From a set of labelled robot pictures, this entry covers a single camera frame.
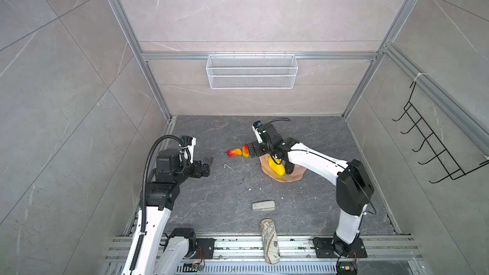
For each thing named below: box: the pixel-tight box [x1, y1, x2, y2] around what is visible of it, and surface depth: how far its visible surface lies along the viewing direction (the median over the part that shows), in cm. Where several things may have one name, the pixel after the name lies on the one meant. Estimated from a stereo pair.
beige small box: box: [252, 200, 276, 212], surface depth 83 cm
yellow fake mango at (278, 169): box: [268, 155, 286, 177], surface depth 94 cm
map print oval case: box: [260, 218, 281, 265], surface depth 74 cm
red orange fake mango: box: [226, 147, 243, 157], surface depth 103 cm
